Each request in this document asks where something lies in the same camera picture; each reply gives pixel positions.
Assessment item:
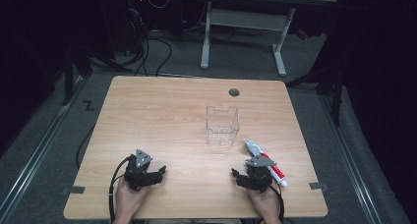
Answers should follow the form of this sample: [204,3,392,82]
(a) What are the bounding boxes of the black floor cables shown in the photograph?
[128,7,173,78]

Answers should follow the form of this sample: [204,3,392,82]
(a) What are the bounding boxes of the black stand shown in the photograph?
[285,53,346,128]
[61,41,134,106]

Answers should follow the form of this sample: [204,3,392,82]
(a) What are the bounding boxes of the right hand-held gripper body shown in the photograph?
[244,153,278,195]

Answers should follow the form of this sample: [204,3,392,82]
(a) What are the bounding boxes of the clear plastic box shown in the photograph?
[205,105,241,146]

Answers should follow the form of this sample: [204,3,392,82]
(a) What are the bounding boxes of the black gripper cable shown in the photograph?
[108,156,133,224]
[268,184,286,224]

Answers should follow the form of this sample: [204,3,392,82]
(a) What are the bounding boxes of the person's left hand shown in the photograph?
[114,178,152,220]

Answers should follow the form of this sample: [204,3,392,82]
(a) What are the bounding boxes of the white red blue toothpaste tube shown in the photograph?
[244,140,290,189]

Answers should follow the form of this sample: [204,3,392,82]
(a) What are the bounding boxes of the metal floor rail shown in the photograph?
[0,76,90,220]
[318,91,384,224]

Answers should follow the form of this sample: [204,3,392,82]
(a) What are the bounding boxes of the person's right hand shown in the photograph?
[246,182,281,219]

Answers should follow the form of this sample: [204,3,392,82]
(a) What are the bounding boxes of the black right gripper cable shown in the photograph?
[268,184,286,224]

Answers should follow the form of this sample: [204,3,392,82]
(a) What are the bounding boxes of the grey tape piece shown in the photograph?
[308,182,329,191]

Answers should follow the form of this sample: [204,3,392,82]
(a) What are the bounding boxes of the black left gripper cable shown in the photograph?
[108,156,133,224]

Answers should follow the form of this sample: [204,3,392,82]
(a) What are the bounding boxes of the white frame wooden desk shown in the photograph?
[199,0,339,78]

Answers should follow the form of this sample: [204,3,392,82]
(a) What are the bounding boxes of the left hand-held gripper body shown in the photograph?
[123,148,159,192]

